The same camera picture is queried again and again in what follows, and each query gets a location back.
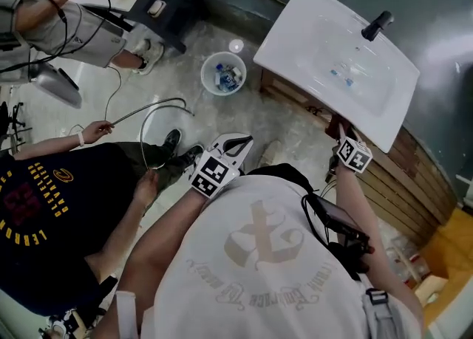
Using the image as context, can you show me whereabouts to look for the person's left shoe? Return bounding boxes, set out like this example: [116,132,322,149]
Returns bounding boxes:
[258,140,284,168]

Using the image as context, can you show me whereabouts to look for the person's left forearm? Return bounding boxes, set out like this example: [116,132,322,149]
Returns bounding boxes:
[120,188,222,287]

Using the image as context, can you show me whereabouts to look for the person's right forearm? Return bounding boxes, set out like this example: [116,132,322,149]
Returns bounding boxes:
[334,162,404,279]

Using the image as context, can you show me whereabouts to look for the black faucet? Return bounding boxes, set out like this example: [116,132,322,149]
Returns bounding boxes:
[361,10,395,42]

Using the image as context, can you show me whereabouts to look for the clear wrapper with blue ends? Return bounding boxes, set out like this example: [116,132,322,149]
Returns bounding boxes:
[328,62,355,88]

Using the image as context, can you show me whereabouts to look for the beige soap dish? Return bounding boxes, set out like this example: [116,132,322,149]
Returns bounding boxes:
[146,0,167,18]

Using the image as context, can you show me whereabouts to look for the orange box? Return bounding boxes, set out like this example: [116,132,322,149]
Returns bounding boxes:
[417,206,473,331]

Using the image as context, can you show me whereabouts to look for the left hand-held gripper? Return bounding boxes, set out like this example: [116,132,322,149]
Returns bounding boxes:
[188,132,256,199]

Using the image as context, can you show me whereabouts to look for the braided metal hose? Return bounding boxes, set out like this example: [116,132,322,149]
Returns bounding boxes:
[139,104,196,173]
[109,97,188,128]

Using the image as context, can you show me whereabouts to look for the dark grey vanity table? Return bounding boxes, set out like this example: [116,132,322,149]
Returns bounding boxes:
[79,0,208,54]

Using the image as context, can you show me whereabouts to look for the person's white printed t-shirt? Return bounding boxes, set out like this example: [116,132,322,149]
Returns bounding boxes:
[140,174,422,339]

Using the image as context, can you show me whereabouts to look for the grey shoulder strap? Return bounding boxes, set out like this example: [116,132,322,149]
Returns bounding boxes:
[360,287,402,339]

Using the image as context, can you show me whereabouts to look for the person's black shorts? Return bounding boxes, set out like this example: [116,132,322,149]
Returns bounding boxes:
[245,162,315,193]

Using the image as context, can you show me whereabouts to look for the white plastic waste basket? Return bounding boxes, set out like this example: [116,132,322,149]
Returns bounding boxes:
[200,51,248,97]

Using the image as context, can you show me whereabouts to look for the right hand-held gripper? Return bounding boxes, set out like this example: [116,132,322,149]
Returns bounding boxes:
[324,123,373,183]

